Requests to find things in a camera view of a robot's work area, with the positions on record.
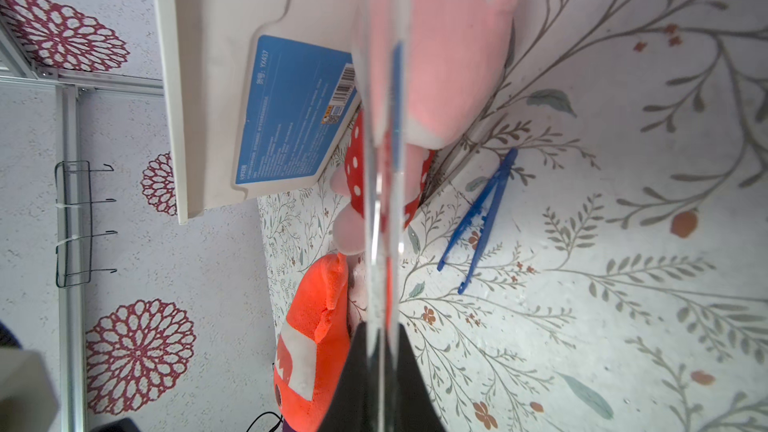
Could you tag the blue plastic tweezers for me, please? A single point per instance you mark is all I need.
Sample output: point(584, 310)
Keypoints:
point(485, 208)

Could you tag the clear glass stirring rod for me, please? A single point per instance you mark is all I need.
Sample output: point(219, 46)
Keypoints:
point(384, 162)

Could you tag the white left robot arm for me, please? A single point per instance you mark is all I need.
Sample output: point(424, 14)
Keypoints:
point(28, 399)

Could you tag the white plastic storage bin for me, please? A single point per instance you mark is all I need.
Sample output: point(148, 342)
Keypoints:
point(258, 94)

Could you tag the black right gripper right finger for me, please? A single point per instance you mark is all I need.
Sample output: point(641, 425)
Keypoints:
point(413, 407)

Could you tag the pink plush pig toy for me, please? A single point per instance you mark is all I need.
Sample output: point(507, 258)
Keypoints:
point(455, 56)

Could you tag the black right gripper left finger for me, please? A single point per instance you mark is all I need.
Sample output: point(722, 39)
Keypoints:
point(348, 410)

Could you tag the orange plush fish toy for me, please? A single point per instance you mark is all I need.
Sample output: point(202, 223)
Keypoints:
point(313, 344)

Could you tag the black wire wall rack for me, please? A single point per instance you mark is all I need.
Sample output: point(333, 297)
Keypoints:
point(75, 230)

